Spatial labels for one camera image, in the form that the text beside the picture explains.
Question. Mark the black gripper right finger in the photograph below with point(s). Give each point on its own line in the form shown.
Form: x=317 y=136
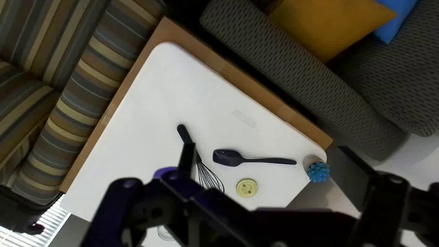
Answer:
x=354 y=176

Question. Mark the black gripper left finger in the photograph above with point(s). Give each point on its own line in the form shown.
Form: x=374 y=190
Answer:
x=187 y=159

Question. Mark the dark blue spatula spoon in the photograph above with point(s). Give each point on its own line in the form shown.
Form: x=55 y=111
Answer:
x=234 y=158

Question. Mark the yellow jar lid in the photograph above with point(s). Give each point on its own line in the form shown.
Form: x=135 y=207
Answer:
x=247 y=188

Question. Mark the blue spiky ball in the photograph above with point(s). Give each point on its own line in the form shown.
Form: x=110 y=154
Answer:
x=319 y=172

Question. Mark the grey sofa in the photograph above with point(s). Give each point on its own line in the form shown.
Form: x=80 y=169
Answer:
x=372 y=95

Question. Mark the mustard yellow cushion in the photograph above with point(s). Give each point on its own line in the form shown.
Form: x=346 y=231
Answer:
x=326 y=28

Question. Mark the striped armchair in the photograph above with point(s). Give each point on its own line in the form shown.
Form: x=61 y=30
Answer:
x=61 y=65

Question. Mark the blue cushion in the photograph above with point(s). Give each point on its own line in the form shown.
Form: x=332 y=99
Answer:
x=402 y=10

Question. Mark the black wire whisk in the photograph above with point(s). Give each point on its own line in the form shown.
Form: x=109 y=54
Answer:
x=206 y=176

